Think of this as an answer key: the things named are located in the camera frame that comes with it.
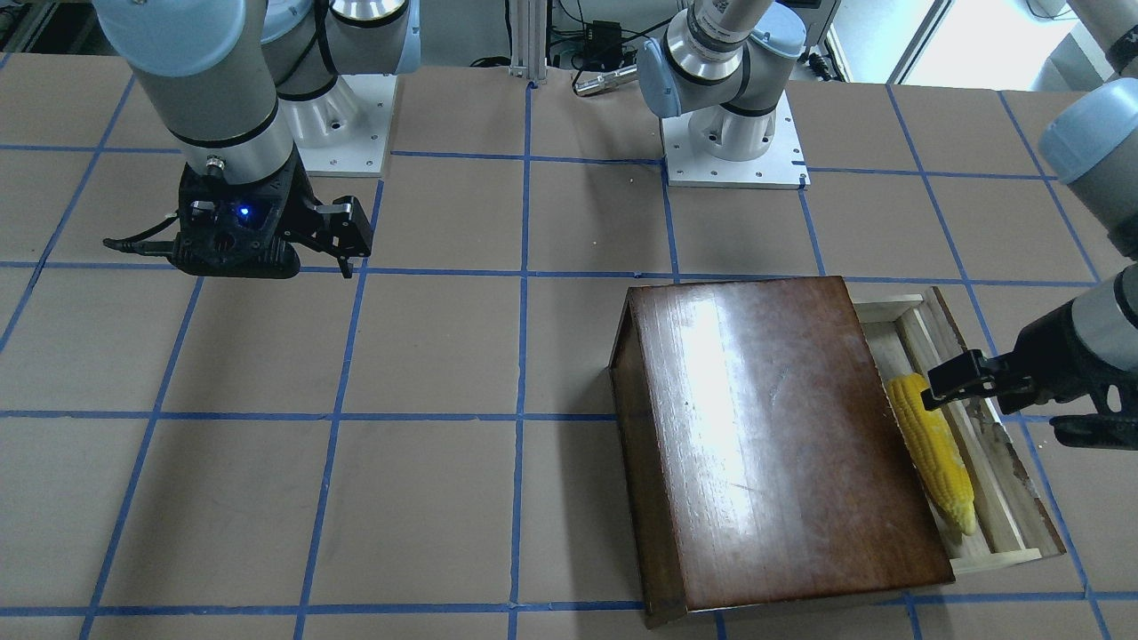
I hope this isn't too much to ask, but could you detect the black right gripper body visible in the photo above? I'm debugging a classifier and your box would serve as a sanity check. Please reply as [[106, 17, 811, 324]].
[[168, 150, 325, 279]]

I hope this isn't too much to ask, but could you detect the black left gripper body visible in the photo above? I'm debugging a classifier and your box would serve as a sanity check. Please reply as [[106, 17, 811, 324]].
[[998, 302, 1137, 450]]

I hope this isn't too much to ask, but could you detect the yellow corn cob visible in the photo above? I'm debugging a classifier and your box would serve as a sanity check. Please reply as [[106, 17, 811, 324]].
[[887, 372, 979, 536]]

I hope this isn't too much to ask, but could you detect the wooden drawer with white handle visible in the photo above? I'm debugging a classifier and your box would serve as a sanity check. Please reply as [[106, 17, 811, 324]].
[[854, 287, 1067, 579]]

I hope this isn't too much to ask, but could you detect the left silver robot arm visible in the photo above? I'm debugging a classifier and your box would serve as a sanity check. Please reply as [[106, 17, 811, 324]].
[[637, 1, 1135, 451]]

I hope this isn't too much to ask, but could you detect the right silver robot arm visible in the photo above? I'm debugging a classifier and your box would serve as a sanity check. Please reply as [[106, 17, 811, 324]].
[[93, 1, 421, 279]]

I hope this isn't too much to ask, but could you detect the dark wooden drawer box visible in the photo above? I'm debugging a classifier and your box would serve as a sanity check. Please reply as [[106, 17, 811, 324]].
[[609, 276, 955, 629]]

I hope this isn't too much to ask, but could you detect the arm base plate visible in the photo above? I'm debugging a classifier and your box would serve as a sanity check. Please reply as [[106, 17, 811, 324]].
[[660, 92, 813, 189], [281, 76, 399, 179]]

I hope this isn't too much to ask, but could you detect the aluminium frame post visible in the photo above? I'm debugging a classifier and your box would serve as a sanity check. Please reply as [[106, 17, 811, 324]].
[[505, 0, 549, 88]]

